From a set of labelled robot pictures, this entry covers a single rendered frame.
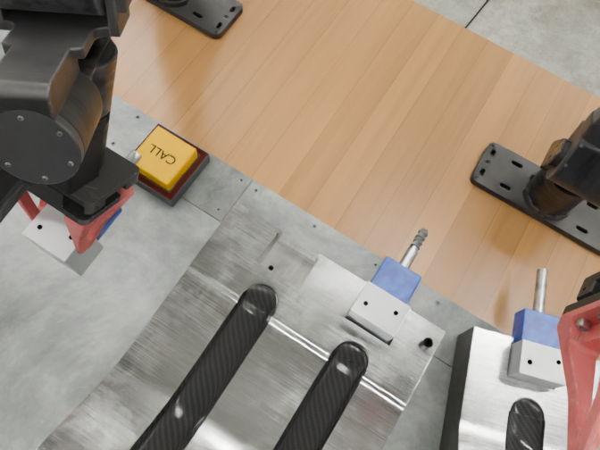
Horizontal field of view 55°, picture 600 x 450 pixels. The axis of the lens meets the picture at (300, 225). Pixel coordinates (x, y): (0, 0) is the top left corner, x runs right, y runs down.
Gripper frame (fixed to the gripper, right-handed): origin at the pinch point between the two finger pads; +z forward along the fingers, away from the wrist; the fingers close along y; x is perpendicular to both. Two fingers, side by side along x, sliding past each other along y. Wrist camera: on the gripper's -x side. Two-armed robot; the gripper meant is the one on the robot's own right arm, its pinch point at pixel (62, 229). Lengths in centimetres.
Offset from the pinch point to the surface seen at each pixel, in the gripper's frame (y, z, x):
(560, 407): 51, 1, 16
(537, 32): 35, 13, 179
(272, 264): 17.2, 2.7, 13.1
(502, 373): 44.2, 1.5, 16.4
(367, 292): 27.3, -2.8, 11.6
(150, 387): 14.4, 8.9, -3.5
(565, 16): 41, 8, 189
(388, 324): 30.7, -2.1, 10.1
